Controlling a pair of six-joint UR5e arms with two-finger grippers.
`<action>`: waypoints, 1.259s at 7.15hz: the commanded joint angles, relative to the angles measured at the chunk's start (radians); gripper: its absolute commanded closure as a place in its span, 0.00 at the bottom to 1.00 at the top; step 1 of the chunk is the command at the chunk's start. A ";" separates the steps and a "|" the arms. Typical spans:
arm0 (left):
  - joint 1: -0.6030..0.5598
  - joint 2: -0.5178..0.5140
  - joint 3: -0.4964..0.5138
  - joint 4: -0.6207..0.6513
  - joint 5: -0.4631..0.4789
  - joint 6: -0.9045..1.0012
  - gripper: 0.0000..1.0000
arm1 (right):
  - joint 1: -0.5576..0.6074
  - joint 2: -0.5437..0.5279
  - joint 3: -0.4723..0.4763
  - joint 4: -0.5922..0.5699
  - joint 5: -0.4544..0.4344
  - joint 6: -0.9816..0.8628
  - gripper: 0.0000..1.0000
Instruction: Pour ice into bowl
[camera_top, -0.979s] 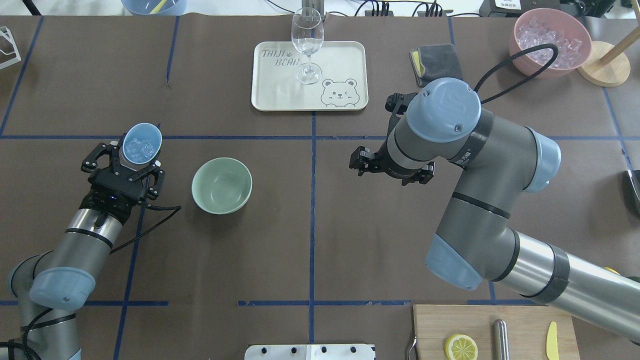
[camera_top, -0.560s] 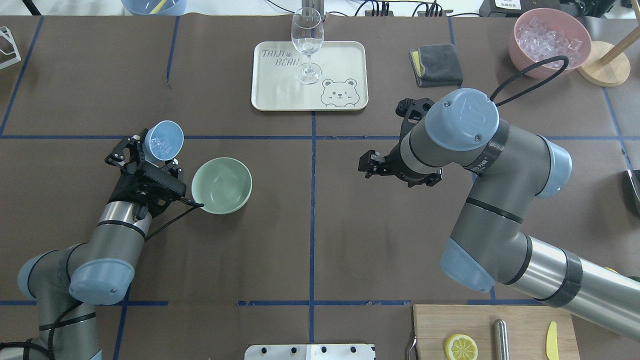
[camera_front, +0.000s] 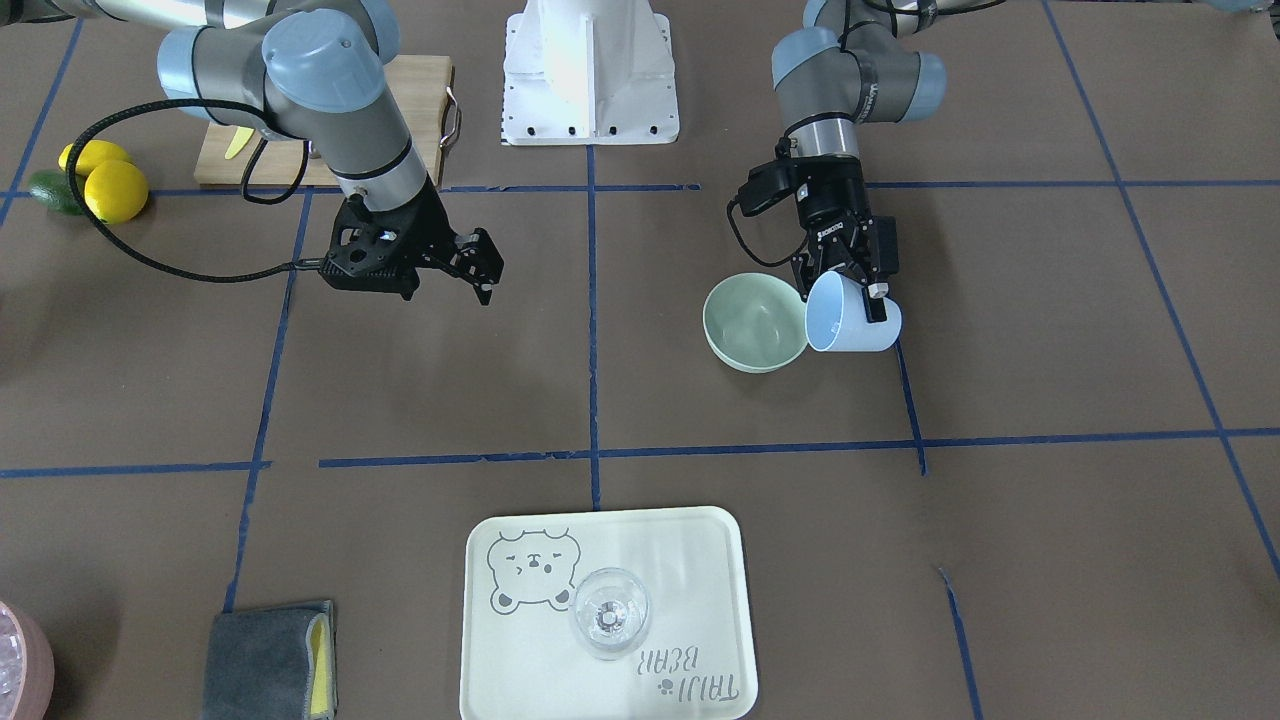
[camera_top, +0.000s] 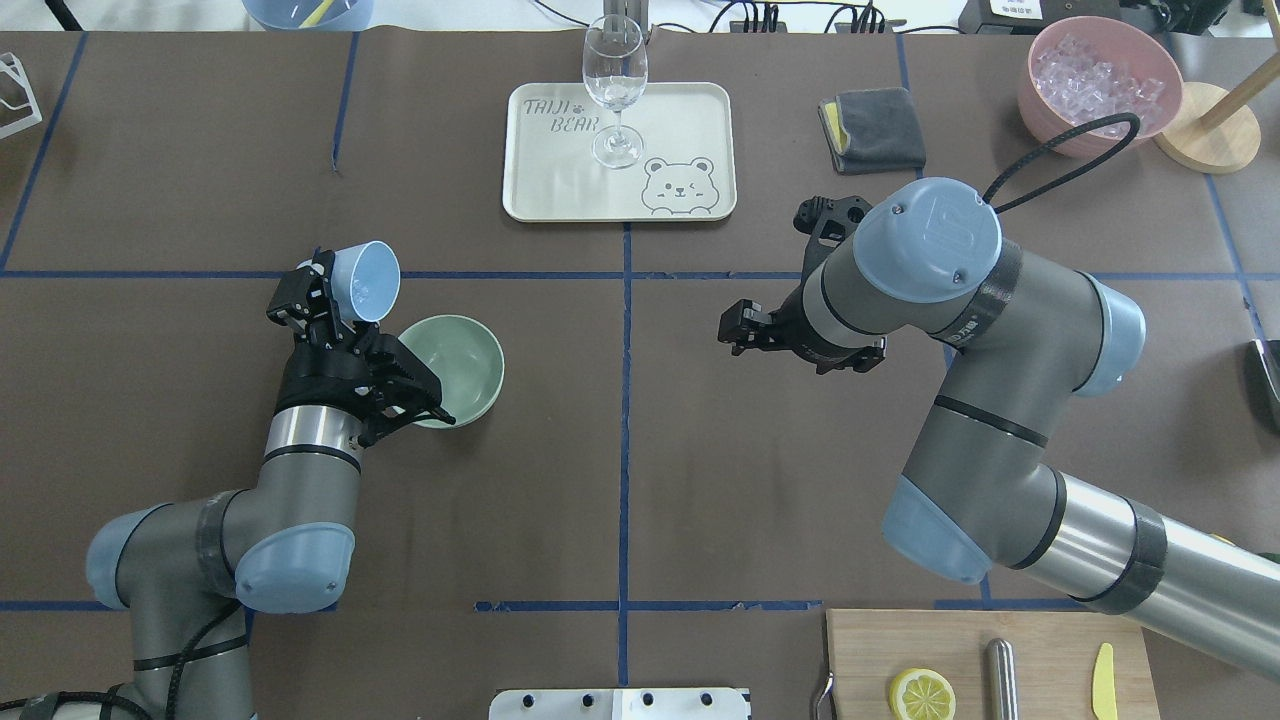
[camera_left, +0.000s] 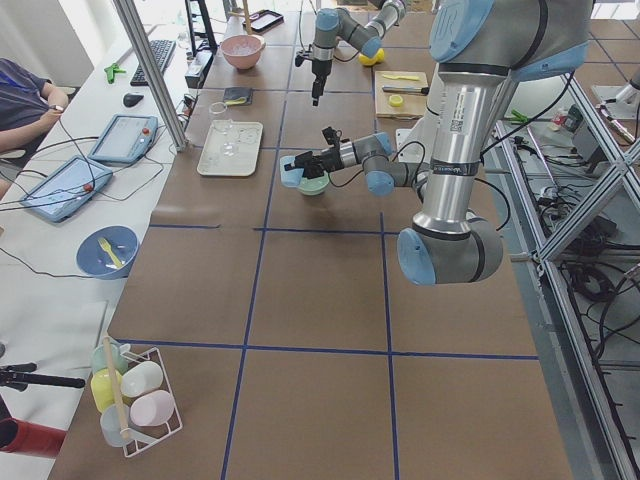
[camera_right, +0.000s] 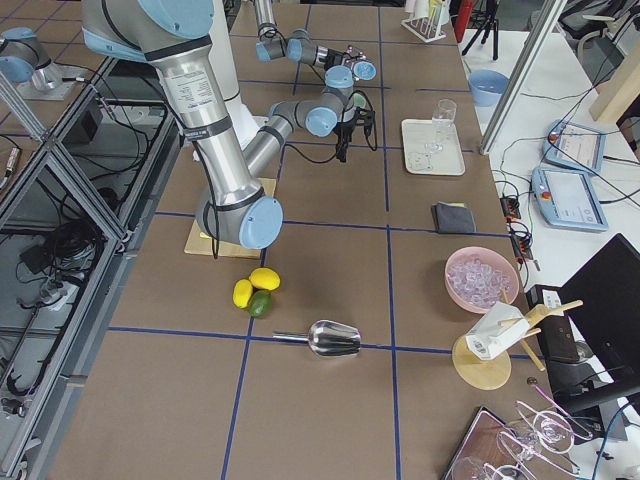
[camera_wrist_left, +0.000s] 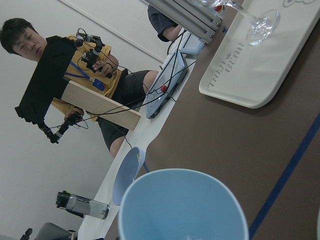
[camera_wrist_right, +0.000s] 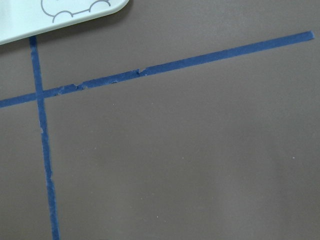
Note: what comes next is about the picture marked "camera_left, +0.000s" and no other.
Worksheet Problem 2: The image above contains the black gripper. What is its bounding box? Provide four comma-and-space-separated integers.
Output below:
292, 126, 350, 180
294, 47, 334, 106

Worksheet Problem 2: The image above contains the light blue plastic cup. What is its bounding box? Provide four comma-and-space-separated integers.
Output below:
279, 155, 304, 188

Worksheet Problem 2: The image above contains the green ceramic bowl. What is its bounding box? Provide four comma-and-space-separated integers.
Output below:
297, 173, 330, 196

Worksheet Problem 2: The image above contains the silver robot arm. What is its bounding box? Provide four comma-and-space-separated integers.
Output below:
295, 0, 407, 106
280, 0, 593, 285

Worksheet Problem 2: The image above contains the pink bowl with ice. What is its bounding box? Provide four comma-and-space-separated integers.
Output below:
220, 35, 266, 70

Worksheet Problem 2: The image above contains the blue plastic bowl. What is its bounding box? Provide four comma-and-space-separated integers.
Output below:
76, 225, 139, 280

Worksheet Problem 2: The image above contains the yellow lemon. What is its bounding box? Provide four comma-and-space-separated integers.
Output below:
358, 48, 385, 67

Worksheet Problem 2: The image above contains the half lemon slice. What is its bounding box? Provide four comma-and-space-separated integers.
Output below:
388, 94, 404, 107

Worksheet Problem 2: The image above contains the cream bear tray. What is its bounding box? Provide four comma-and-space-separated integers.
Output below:
196, 120, 263, 177

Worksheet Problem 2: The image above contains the wooden cutting board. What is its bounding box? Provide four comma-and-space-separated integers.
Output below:
374, 71, 429, 119

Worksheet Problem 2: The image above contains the grey folded cloth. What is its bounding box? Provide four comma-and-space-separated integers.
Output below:
223, 87, 253, 106

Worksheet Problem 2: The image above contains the yellow plastic knife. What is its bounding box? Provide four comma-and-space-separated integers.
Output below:
382, 73, 421, 82

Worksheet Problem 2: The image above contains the clear wine glass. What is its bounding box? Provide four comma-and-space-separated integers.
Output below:
208, 101, 237, 157

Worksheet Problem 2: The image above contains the black keyboard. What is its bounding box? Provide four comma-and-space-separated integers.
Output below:
129, 39, 178, 87

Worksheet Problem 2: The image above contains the blue teach pendant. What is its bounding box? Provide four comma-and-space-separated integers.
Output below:
88, 114, 159, 165
19, 155, 113, 223

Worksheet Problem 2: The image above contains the black computer mouse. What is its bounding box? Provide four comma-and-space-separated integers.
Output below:
122, 93, 144, 108

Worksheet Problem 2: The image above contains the yellow plastic fork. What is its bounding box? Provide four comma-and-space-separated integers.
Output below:
98, 237, 123, 269

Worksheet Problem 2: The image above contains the white plastic cup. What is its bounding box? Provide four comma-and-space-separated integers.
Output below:
120, 361, 164, 398

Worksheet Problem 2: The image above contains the green plastic cup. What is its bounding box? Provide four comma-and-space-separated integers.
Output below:
91, 339, 130, 375

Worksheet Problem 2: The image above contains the pink plastic cup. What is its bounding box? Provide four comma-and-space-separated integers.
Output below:
130, 390, 175, 426

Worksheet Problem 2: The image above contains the seated person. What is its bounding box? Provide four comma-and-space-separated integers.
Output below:
1, 58, 69, 168

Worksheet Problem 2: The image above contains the clear plastic cup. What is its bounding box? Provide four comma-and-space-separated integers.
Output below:
100, 404, 132, 447

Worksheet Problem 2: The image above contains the silver handled knife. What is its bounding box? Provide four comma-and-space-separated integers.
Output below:
382, 86, 430, 96

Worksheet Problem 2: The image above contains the aluminium frame post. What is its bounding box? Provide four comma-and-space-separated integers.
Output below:
114, 0, 187, 152

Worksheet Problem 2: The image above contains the white wire cup rack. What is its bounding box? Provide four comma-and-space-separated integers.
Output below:
100, 336, 183, 458

